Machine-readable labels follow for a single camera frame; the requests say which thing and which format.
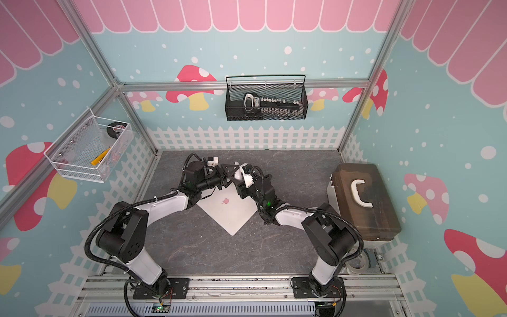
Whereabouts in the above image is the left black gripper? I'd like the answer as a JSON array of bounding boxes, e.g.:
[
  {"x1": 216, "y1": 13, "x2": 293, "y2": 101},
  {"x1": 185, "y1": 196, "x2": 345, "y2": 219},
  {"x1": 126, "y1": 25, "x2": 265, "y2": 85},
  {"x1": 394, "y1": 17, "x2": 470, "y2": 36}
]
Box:
[{"x1": 197, "y1": 163, "x2": 240, "y2": 191}]

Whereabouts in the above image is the white wireless mouse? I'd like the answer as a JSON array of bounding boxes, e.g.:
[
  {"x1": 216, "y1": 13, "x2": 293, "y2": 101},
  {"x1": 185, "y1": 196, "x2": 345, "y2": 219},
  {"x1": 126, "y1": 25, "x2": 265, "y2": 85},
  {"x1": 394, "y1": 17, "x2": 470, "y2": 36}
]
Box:
[{"x1": 235, "y1": 172, "x2": 254, "y2": 188}]

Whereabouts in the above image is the silver laptop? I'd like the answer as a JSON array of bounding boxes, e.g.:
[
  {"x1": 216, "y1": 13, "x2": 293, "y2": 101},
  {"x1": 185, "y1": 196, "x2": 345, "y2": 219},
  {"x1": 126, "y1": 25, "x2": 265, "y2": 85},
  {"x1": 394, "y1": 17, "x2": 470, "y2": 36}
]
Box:
[{"x1": 198, "y1": 186, "x2": 257, "y2": 236}]

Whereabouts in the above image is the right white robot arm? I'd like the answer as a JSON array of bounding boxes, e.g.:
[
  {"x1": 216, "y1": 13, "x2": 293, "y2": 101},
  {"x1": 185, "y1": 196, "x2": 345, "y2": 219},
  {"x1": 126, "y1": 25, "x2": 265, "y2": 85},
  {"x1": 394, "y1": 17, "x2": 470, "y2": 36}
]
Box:
[{"x1": 232, "y1": 164, "x2": 364, "y2": 297}]

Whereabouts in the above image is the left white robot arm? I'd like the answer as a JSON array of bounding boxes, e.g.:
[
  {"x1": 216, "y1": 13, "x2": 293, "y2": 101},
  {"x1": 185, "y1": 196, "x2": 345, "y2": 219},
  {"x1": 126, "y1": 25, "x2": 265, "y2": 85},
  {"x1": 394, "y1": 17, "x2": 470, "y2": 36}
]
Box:
[{"x1": 84, "y1": 153, "x2": 242, "y2": 297}]

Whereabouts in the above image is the socket bit set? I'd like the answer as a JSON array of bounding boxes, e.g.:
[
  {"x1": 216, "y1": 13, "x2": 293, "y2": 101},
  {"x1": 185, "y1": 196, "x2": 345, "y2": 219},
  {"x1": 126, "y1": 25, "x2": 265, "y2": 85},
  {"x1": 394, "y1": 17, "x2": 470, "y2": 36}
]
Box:
[{"x1": 241, "y1": 93, "x2": 306, "y2": 120}]

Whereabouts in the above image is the brown lidded storage box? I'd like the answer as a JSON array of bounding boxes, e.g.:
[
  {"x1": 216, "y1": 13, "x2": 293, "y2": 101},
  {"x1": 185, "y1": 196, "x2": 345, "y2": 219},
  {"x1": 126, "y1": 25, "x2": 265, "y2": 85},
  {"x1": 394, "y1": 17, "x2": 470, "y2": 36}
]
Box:
[{"x1": 327, "y1": 163, "x2": 401, "y2": 248}]

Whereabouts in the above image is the black tape roll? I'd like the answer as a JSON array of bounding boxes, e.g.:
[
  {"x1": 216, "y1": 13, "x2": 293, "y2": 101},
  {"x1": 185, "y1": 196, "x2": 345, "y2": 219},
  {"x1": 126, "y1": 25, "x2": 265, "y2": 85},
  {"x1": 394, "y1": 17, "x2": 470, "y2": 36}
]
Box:
[{"x1": 106, "y1": 122, "x2": 128, "y2": 139}]

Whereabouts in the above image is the yellow tool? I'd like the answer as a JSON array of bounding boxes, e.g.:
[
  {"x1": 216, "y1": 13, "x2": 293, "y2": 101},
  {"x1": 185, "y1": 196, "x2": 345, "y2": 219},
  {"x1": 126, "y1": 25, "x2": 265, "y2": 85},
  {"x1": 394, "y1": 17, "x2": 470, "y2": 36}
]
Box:
[{"x1": 91, "y1": 147, "x2": 110, "y2": 166}]

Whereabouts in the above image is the clear tape roll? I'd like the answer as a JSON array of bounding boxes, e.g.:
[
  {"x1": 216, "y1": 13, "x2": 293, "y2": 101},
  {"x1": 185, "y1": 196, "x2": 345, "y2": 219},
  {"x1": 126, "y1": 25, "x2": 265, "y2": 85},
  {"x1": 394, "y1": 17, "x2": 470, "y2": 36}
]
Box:
[{"x1": 345, "y1": 252, "x2": 372, "y2": 275}]

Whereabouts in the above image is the black wire mesh basket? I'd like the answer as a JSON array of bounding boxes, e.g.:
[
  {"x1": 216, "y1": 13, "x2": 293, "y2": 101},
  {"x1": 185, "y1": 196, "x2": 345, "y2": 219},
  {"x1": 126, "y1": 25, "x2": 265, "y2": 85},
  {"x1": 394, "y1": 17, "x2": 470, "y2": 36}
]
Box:
[{"x1": 224, "y1": 75, "x2": 308, "y2": 121}]

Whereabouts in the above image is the white wire mesh basket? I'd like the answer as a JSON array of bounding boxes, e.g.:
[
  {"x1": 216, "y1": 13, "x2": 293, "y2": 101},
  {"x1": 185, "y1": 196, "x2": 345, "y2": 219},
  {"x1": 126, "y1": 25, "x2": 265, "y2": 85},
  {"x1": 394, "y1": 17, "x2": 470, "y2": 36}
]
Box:
[{"x1": 44, "y1": 109, "x2": 134, "y2": 183}]

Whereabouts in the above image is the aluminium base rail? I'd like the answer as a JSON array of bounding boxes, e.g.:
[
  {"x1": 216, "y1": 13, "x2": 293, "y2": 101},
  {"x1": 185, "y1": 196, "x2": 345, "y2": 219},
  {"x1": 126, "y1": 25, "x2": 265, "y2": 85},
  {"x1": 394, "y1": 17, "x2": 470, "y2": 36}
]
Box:
[{"x1": 70, "y1": 274, "x2": 410, "y2": 316}]

